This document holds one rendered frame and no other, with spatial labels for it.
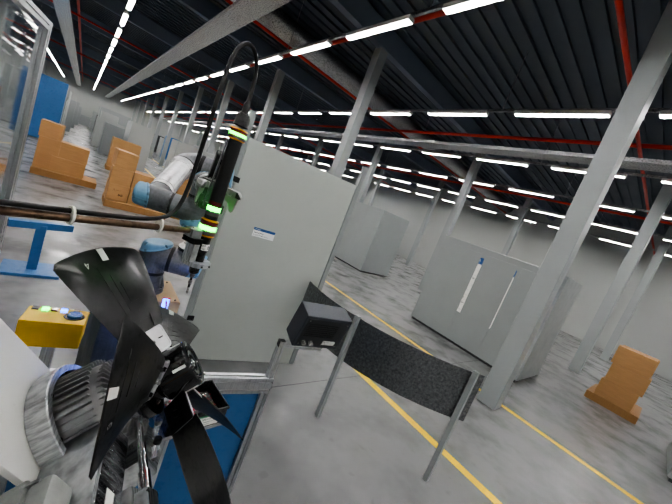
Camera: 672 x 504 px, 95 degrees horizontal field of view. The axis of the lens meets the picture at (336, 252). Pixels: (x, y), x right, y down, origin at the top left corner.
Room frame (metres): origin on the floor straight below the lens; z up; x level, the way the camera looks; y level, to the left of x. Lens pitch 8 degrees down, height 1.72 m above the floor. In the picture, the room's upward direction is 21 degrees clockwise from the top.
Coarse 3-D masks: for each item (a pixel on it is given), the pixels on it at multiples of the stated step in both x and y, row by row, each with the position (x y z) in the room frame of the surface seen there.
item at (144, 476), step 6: (138, 420) 0.62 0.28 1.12; (138, 426) 0.61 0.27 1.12; (138, 432) 0.60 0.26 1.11; (138, 438) 0.59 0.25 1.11; (138, 444) 0.58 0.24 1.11; (144, 444) 0.58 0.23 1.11; (138, 450) 0.57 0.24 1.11; (144, 450) 0.57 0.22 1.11; (138, 456) 0.56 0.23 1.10; (144, 456) 0.56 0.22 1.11; (138, 462) 0.55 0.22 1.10; (144, 462) 0.55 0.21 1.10; (138, 468) 0.54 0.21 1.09; (144, 468) 0.54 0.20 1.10; (138, 474) 0.53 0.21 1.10; (144, 474) 0.53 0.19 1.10; (150, 474) 0.54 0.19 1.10; (138, 480) 0.52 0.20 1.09; (144, 480) 0.52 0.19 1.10; (150, 480) 0.53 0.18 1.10; (138, 486) 0.52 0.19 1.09; (144, 486) 0.51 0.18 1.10; (150, 486) 0.52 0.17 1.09
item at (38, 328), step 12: (24, 312) 0.89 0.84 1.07; (36, 312) 0.91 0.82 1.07; (48, 312) 0.93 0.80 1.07; (60, 312) 0.95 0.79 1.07; (84, 312) 1.00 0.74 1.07; (24, 324) 0.86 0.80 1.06; (36, 324) 0.87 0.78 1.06; (48, 324) 0.89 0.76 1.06; (60, 324) 0.90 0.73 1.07; (72, 324) 0.92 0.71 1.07; (84, 324) 0.94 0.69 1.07; (24, 336) 0.86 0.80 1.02; (36, 336) 0.87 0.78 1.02; (48, 336) 0.89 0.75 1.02; (60, 336) 0.91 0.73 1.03; (72, 336) 0.92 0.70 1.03; (72, 348) 0.93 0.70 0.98
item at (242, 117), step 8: (248, 104) 0.78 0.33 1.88; (240, 112) 0.78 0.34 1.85; (248, 112) 0.79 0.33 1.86; (240, 120) 0.77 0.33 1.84; (248, 120) 0.78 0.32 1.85; (208, 240) 0.78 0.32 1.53; (200, 248) 0.77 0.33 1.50; (208, 248) 0.79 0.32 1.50; (200, 256) 0.78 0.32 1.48; (192, 272) 0.78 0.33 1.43
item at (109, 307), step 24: (72, 264) 0.63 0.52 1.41; (96, 264) 0.68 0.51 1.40; (120, 264) 0.73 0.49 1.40; (144, 264) 0.80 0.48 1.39; (72, 288) 0.61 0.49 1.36; (96, 288) 0.65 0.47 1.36; (120, 288) 0.70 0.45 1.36; (144, 288) 0.75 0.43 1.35; (96, 312) 0.63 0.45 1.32; (120, 312) 0.67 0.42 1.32; (144, 312) 0.72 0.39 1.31
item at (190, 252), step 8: (192, 232) 0.73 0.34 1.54; (200, 232) 0.75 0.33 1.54; (192, 240) 0.74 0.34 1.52; (200, 240) 0.75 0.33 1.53; (184, 248) 0.76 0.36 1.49; (192, 248) 0.75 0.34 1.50; (184, 256) 0.76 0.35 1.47; (192, 256) 0.75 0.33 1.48; (192, 264) 0.75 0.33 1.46; (200, 264) 0.76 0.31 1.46; (208, 264) 0.79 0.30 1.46
